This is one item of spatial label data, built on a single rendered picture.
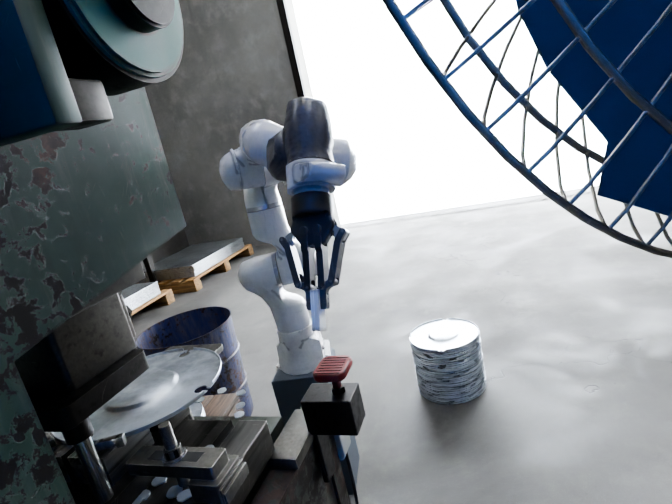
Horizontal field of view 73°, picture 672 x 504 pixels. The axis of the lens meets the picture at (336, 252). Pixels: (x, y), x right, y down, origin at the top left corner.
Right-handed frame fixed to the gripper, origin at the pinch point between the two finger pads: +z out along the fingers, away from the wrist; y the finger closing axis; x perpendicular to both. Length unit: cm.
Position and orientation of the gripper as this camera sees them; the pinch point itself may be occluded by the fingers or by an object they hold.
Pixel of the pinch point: (318, 310)
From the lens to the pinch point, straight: 78.3
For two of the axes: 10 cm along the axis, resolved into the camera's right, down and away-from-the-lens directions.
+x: -3.7, -1.4, -9.2
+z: 0.6, 9.8, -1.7
